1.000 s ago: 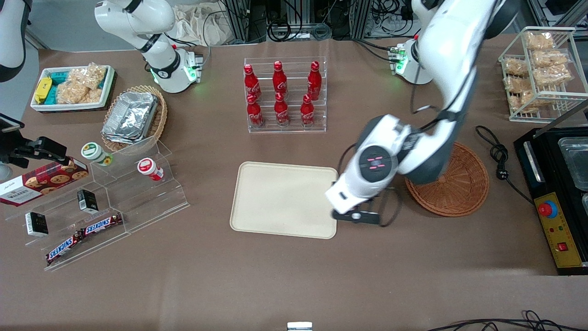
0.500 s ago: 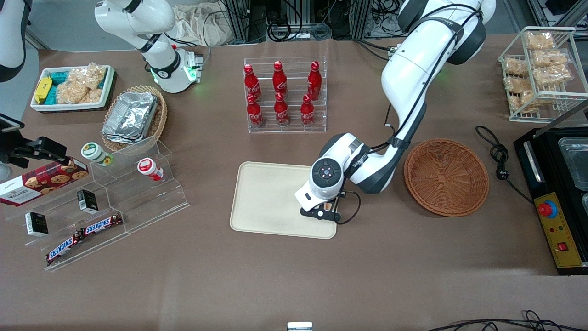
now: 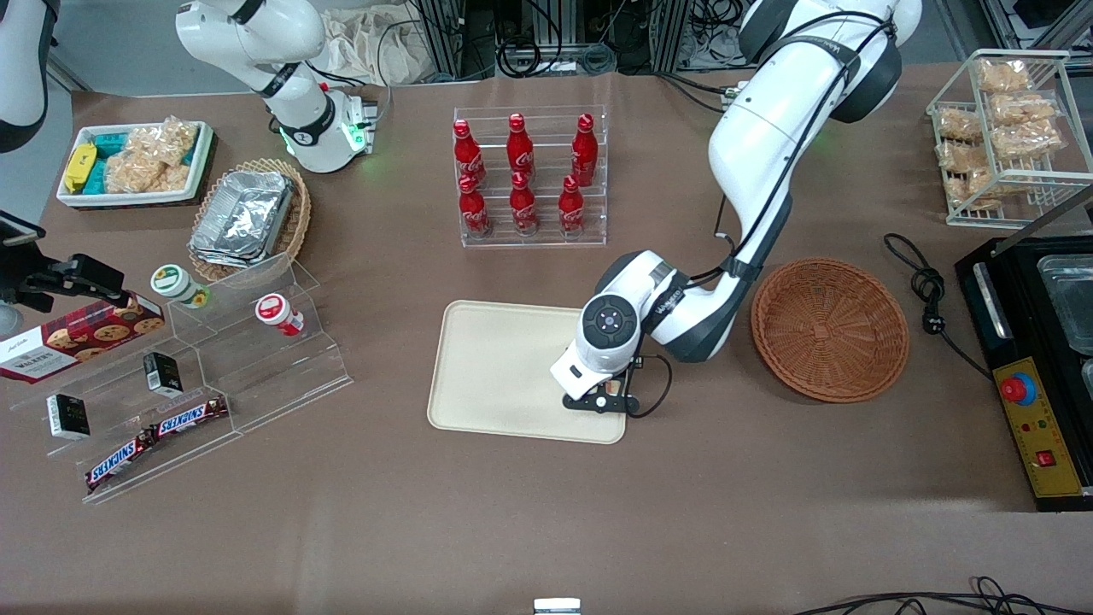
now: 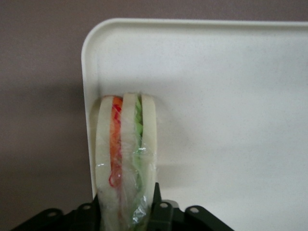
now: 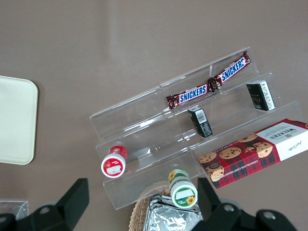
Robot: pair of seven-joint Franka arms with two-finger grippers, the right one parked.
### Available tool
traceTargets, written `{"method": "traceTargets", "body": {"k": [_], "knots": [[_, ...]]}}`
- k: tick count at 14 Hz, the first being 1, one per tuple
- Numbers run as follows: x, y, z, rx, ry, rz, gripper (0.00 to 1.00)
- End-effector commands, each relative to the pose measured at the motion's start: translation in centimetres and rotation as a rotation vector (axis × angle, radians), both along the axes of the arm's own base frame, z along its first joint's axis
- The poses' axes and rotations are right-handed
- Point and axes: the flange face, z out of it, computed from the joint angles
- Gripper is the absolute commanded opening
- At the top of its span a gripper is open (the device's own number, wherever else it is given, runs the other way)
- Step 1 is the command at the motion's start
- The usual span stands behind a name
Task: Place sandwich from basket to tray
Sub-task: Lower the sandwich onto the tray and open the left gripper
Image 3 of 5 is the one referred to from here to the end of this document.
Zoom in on silver foil container stack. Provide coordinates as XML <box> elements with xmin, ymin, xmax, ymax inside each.
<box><xmin>189</xmin><ymin>170</ymin><xmax>295</xmax><ymax>270</ymax></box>

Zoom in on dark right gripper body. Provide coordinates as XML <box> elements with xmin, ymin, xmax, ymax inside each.
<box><xmin>0</xmin><ymin>212</ymin><xmax>76</xmax><ymax>313</ymax></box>

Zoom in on beige plastic tray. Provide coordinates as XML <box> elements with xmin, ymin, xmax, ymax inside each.
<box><xmin>427</xmin><ymin>300</ymin><xmax>631</xmax><ymax>445</ymax></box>

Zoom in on beige cloth bag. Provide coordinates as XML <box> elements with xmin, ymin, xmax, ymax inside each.
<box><xmin>320</xmin><ymin>9</ymin><xmax>428</xmax><ymax>86</ymax></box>

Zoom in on red tartan cookie box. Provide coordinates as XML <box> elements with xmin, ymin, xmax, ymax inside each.
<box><xmin>0</xmin><ymin>292</ymin><xmax>167</xmax><ymax>385</ymax></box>

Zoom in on white wire basket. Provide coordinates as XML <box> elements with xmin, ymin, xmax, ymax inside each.
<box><xmin>926</xmin><ymin>49</ymin><xmax>1093</xmax><ymax>230</ymax></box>

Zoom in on aluminium frame rack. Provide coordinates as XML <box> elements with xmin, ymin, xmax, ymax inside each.
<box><xmin>410</xmin><ymin>0</ymin><xmax>694</xmax><ymax>79</ymax></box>

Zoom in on oval light wicker basket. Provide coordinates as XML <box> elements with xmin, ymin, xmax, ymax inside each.
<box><xmin>188</xmin><ymin>158</ymin><xmax>313</xmax><ymax>284</ymax></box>

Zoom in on brown snickers bar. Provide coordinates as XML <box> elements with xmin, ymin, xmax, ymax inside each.
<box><xmin>152</xmin><ymin>395</ymin><xmax>231</xmax><ymax>439</ymax></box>
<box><xmin>85</xmin><ymin>430</ymin><xmax>159</xmax><ymax>492</ymax></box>

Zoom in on green lid white cup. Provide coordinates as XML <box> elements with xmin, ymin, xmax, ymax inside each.
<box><xmin>150</xmin><ymin>264</ymin><xmax>211</xmax><ymax>310</ymax></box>

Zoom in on clear acrylic stepped stand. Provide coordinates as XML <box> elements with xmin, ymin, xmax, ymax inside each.
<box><xmin>9</xmin><ymin>252</ymin><xmax>355</xmax><ymax>507</ymax></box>

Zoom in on clear acrylic bottle rack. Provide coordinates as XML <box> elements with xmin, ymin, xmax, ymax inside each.
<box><xmin>453</xmin><ymin>105</ymin><xmax>609</xmax><ymax>249</ymax></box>

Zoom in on clear bag rice crackers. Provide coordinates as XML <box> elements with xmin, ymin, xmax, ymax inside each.
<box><xmin>128</xmin><ymin>115</ymin><xmax>200</xmax><ymax>168</ymax></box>
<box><xmin>102</xmin><ymin>150</ymin><xmax>194</xmax><ymax>196</ymax></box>

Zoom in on black appliance housing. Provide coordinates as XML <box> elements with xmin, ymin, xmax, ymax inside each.
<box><xmin>955</xmin><ymin>184</ymin><xmax>1093</xmax><ymax>513</ymax></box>

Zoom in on red lid white cup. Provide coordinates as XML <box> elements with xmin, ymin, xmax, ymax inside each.
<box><xmin>254</xmin><ymin>293</ymin><xmax>306</xmax><ymax>337</ymax></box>

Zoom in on black power cable with plug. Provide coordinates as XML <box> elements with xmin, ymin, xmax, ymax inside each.
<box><xmin>883</xmin><ymin>232</ymin><xmax>996</xmax><ymax>381</ymax></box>

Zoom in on bagged bread snack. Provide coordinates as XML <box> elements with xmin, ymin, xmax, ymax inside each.
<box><xmin>944</xmin><ymin>167</ymin><xmax>998</xmax><ymax>211</ymax></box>
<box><xmin>938</xmin><ymin>108</ymin><xmax>985</xmax><ymax>144</ymax></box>
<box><xmin>976</xmin><ymin>58</ymin><xmax>1034</xmax><ymax>95</ymax></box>
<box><xmin>935</xmin><ymin>141</ymin><xmax>991</xmax><ymax>176</ymax></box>
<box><xmin>991</xmin><ymin>120</ymin><xmax>1065</xmax><ymax>161</ymax></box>
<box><xmin>991</xmin><ymin>92</ymin><xmax>1060</xmax><ymax>129</ymax></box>

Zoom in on round brown wicker basket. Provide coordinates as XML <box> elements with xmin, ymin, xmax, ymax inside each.
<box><xmin>751</xmin><ymin>258</ymin><xmax>911</xmax><ymax>404</ymax></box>

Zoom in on black loose cable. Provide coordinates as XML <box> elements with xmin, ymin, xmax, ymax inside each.
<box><xmin>794</xmin><ymin>577</ymin><xmax>1093</xmax><ymax>615</ymax></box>

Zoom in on small black box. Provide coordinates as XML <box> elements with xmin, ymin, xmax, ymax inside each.
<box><xmin>46</xmin><ymin>393</ymin><xmax>91</xmax><ymax>441</ymax></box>
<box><xmin>143</xmin><ymin>351</ymin><xmax>184</xmax><ymax>398</ymax></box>

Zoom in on steel pan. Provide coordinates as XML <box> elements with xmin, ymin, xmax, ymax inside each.
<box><xmin>1037</xmin><ymin>254</ymin><xmax>1093</xmax><ymax>355</ymax></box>

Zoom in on yellow snack pack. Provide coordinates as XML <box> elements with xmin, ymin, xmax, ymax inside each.
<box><xmin>63</xmin><ymin>143</ymin><xmax>98</xmax><ymax>194</ymax></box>

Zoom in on white rectangular snack bin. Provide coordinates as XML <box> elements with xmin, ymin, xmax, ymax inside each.
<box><xmin>56</xmin><ymin>120</ymin><xmax>216</xmax><ymax>210</ymax></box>

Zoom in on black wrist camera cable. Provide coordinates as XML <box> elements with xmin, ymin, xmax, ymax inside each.
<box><xmin>628</xmin><ymin>17</ymin><xmax>897</xmax><ymax>419</ymax></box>

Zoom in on red cola bottle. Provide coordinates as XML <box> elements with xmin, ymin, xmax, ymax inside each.
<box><xmin>558</xmin><ymin>175</ymin><xmax>587</xmax><ymax>237</ymax></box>
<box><xmin>452</xmin><ymin>119</ymin><xmax>486</xmax><ymax>189</ymax></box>
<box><xmin>509</xmin><ymin>172</ymin><xmax>540</xmax><ymax>237</ymax></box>
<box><xmin>458</xmin><ymin>175</ymin><xmax>492</xmax><ymax>239</ymax></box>
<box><xmin>506</xmin><ymin>113</ymin><xmax>535</xmax><ymax>185</ymax></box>
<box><xmin>571</xmin><ymin>113</ymin><xmax>599</xmax><ymax>187</ymax></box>

